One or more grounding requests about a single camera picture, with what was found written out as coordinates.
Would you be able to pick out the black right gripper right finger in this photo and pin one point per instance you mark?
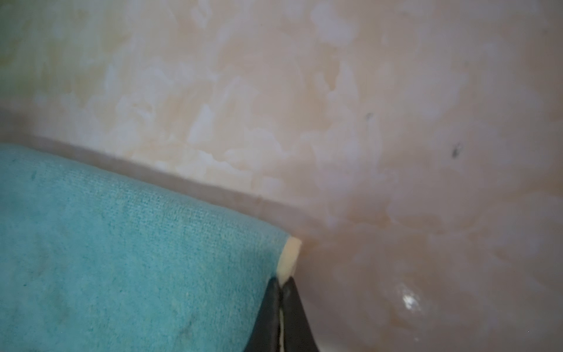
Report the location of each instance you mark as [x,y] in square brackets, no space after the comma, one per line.
[297,336]

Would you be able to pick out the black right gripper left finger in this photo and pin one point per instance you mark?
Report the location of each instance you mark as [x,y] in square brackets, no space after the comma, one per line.
[265,336]

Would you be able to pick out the pale green towel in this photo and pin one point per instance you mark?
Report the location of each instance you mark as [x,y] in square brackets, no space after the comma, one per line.
[96,261]

